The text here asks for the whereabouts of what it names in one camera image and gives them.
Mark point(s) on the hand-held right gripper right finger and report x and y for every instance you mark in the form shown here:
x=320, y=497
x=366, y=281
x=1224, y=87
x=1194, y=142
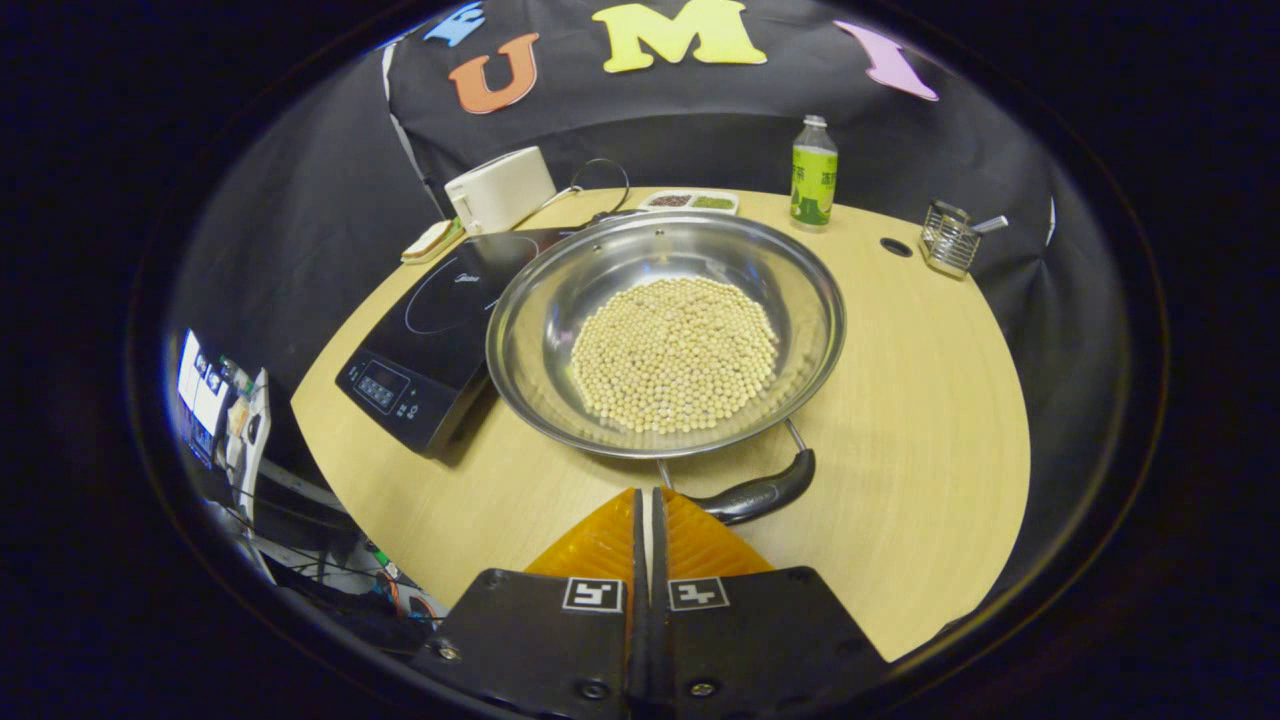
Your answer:
x=760, y=640

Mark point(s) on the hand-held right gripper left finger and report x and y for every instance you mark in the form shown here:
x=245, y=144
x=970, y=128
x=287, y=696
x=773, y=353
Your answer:
x=540, y=650

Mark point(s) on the heap of soybeans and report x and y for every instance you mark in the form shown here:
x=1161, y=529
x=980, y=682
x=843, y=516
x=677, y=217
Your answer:
x=675, y=355

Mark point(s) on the black induction cooktop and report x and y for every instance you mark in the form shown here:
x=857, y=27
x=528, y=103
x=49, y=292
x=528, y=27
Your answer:
x=420, y=340

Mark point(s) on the stainless steel pot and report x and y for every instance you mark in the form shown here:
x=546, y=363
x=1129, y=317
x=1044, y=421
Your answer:
x=560, y=300

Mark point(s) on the white plastic casing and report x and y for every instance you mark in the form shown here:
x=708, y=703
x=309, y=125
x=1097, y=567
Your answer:
x=252, y=430

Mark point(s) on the white labelled box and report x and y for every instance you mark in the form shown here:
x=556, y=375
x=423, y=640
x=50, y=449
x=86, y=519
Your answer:
x=200, y=390

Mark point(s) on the white divided bean tray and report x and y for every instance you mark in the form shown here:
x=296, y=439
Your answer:
x=690, y=201

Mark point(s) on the green label plastic bottle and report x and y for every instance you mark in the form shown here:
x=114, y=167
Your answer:
x=813, y=185

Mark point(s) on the white toaster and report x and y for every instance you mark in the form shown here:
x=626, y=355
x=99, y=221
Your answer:
x=500, y=190

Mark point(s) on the grey metal frame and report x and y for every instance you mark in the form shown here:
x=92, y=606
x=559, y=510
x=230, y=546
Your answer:
x=290, y=480

